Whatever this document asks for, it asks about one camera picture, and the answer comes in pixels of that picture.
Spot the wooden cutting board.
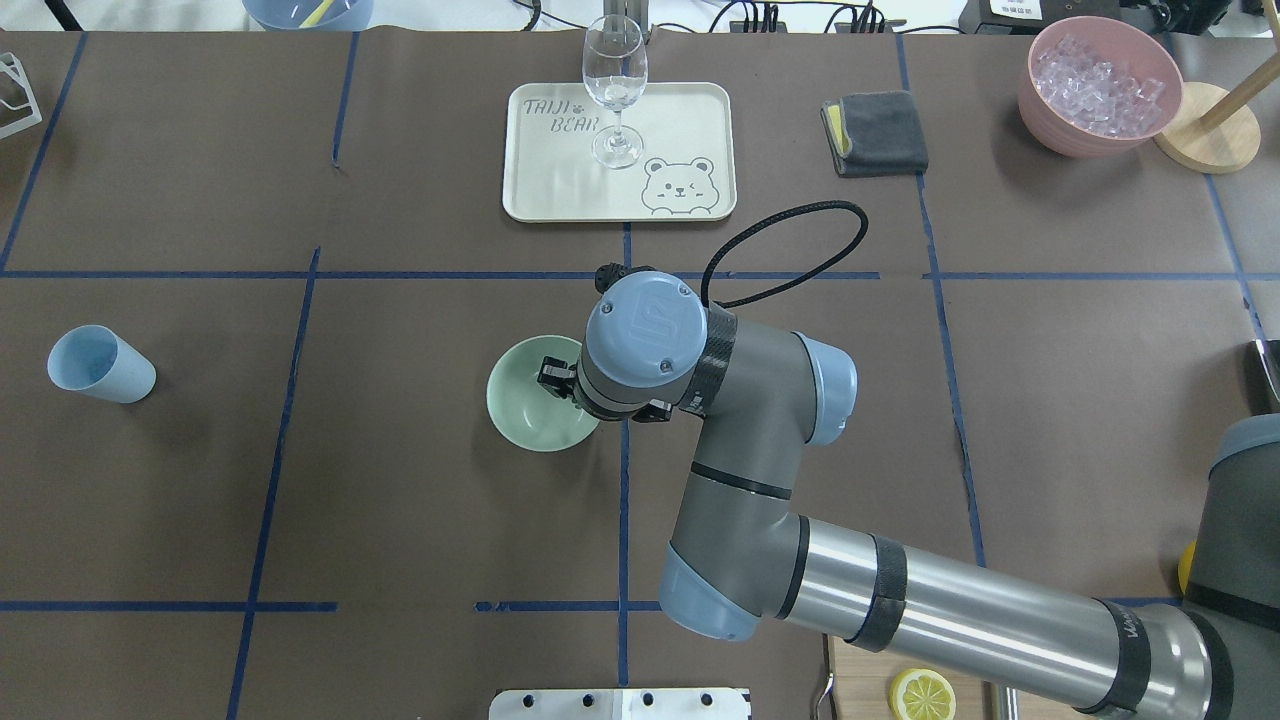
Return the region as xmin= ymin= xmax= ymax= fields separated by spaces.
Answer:
xmin=818 ymin=638 xmax=1084 ymax=719

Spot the green bowl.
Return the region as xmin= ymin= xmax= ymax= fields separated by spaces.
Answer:
xmin=486 ymin=334 xmax=599 ymax=452

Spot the grey folded cloth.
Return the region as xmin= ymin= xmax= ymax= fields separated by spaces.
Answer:
xmin=820 ymin=91 xmax=929 ymax=178

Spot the pink bowl with ice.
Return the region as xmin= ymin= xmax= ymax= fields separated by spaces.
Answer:
xmin=1018 ymin=15 xmax=1183 ymax=158

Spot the yellow plastic fork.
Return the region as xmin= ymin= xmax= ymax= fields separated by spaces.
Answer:
xmin=298 ymin=0 xmax=334 ymax=29

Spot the cream bear tray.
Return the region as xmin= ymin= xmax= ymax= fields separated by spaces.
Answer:
xmin=502 ymin=82 xmax=739 ymax=223

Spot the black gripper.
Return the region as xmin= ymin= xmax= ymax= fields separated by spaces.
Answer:
xmin=538 ymin=356 xmax=673 ymax=423

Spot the white wire cup rack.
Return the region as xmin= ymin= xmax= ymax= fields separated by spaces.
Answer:
xmin=1 ymin=53 xmax=44 ymax=138

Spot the clear wine glass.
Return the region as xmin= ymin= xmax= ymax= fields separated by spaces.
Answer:
xmin=581 ymin=14 xmax=649 ymax=170

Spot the blue bowl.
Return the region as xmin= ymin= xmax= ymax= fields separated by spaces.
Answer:
xmin=241 ymin=1 xmax=376 ymax=32

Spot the half lemon slice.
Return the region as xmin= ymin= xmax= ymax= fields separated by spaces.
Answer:
xmin=887 ymin=667 xmax=957 ymax=720

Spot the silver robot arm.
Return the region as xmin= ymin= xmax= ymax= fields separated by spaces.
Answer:
xmin=538 ymin=264 xmax=1279 ymax=719

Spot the light blue cup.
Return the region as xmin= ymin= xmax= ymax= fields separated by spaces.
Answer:
xmin=46 ymin=325 xmax=157 ymax=404

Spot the yellow lemon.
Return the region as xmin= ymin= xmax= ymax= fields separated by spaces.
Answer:
xmin=1176 ymin=541 xmax=1197 ymax=596

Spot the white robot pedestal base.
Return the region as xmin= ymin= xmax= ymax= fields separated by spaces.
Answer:
xmin=488 ymin=687 xmax=753 ymax=719

